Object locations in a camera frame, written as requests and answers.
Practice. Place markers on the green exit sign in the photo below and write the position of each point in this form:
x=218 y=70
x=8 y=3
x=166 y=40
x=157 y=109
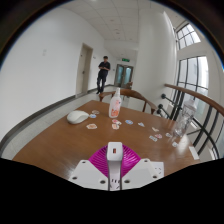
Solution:
x=125 y=60

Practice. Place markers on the person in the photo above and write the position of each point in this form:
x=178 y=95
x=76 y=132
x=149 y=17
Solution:
x=103 y=75

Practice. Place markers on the tall paned window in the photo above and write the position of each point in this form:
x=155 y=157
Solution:
x=193 y=75

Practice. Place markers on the arched paned window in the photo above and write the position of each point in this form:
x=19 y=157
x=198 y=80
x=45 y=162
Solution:
x=186 y=36

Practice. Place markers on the wood-topped black railing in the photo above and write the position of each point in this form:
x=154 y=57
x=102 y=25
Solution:
x=200 y=96

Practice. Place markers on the beige single door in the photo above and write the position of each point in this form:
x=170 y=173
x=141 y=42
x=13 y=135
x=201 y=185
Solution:
x=84 y=70

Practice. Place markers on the glazed double door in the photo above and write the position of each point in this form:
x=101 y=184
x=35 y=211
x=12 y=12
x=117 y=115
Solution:
x=123 y=75

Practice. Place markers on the white paper card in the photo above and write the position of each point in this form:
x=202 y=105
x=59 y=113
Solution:
x=193 y=152

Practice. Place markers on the white spray bottle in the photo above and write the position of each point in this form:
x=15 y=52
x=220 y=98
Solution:
x=115 y=106

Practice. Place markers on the small printed sticker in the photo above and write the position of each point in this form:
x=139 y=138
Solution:
x=115 y=126
x=153 y=138
x=168 y=135
x=141 y=124
x=158 y=136
x=174 y=144
x=155 y=129
x=95 y=112
x=129 y=122
x=91 y=126
x=93 y=116
x=116 y=121

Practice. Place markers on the wooden chair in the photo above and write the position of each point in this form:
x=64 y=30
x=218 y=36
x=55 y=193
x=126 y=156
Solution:
x=133 y=94

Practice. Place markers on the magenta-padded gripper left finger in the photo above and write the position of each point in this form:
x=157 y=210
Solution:
x=87 y=173

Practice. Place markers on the white charger block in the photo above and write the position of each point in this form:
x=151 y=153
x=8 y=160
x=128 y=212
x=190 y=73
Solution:
x=114 y=156

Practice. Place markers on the white computer mouse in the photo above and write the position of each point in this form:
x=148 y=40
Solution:
x=77 y=117

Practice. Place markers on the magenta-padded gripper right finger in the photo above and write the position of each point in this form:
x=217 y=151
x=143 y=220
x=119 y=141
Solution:
x=143 y=171

